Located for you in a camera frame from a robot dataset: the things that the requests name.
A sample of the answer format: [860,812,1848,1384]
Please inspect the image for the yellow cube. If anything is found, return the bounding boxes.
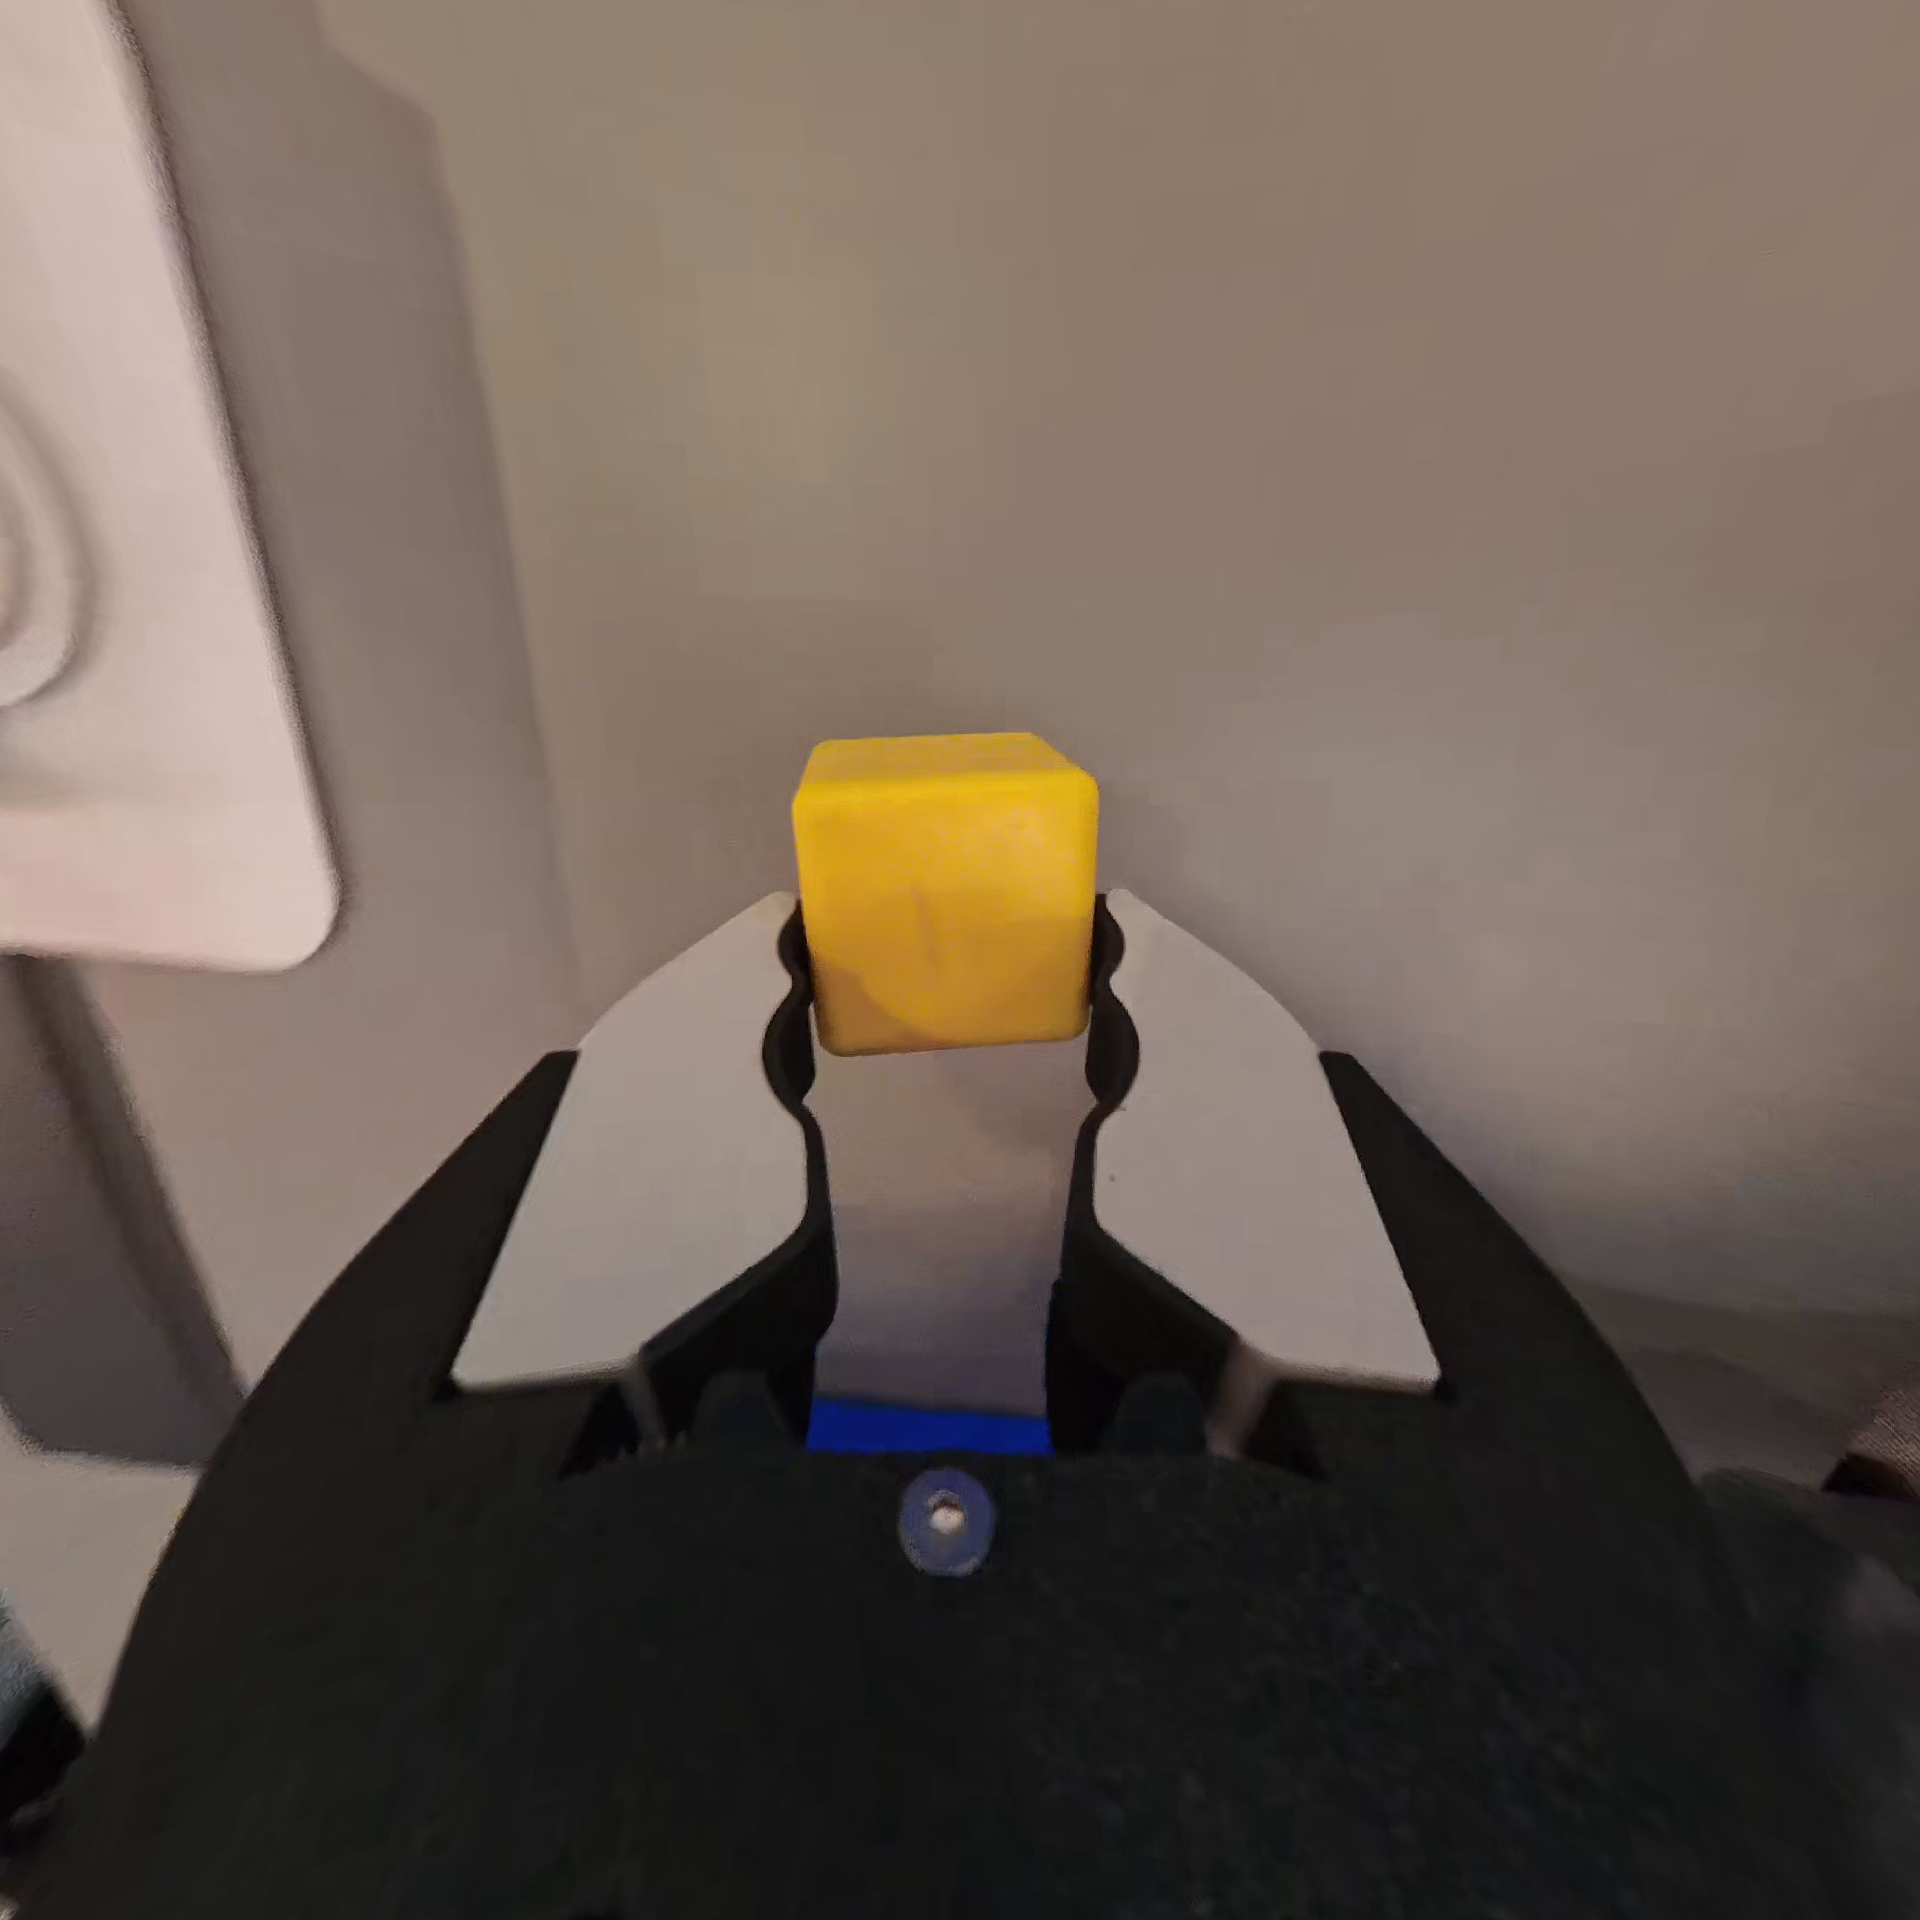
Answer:
[790,730,1104,1059]

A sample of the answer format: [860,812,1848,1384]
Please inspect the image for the wooden board document stand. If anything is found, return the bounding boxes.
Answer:
[0,0,345,978]

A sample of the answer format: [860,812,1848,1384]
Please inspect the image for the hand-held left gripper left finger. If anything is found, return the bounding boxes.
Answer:
[449,892,833,1399]

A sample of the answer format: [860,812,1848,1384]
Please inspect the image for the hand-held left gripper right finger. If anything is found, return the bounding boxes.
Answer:
[1050,888,1446,1450]

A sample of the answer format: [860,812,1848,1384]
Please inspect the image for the blue plastic bin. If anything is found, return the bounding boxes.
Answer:
[809,1396,1055,1462]

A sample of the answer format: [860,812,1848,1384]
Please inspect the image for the grey desk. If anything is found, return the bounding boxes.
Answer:
[0,0,1920,1728]

